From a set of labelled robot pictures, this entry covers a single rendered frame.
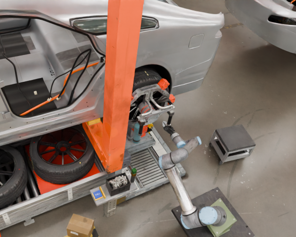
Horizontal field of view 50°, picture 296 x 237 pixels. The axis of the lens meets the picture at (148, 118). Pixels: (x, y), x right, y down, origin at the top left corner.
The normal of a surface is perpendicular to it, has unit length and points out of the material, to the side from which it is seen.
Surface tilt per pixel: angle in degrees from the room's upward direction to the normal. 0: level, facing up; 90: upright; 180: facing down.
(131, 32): 90
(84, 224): 0
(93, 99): 90
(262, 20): 89
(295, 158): 0
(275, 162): 0
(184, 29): 75
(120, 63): 90
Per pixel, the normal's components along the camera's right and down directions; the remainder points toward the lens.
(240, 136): 0.13, -0.68
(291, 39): -0.28, 0.74
